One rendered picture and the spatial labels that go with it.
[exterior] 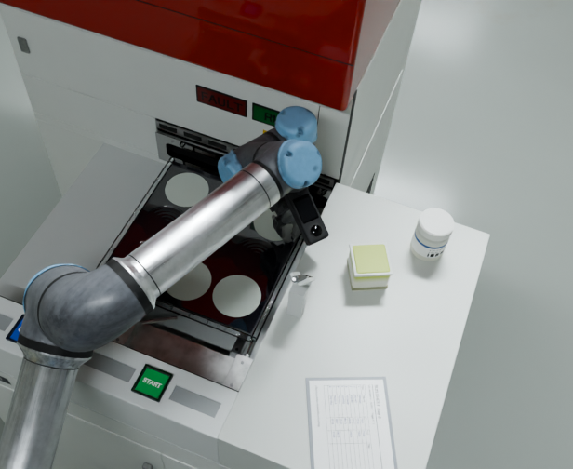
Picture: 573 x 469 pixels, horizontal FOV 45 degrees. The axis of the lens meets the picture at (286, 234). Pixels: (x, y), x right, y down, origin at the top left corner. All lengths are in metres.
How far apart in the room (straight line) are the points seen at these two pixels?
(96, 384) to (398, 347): 0.56
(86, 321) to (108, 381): 0.33
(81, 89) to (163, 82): 0.25
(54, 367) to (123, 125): 0.78
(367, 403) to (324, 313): 0.20
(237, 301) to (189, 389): 0.24
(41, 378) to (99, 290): 0.20
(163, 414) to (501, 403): 1.44
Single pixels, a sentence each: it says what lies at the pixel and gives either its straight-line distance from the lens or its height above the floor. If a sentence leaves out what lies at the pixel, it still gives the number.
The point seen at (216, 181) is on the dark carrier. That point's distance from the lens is 1.62.
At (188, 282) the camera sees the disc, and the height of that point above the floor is 0.90.
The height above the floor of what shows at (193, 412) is 0.96.
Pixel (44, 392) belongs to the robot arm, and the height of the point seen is 1.14.
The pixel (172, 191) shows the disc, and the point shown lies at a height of 0.90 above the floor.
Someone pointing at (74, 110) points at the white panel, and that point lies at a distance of 1.81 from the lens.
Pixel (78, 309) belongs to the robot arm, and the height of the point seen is 1.30.
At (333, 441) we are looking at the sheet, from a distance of 1.26.
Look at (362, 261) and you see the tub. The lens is 1.35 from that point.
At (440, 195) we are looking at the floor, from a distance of 2.86.
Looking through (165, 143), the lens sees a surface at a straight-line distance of 1.69.
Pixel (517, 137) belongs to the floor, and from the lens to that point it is 3.19.
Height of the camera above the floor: 2.15
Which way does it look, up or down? 55 degrees down
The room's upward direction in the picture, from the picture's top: 5 degrees clockwise
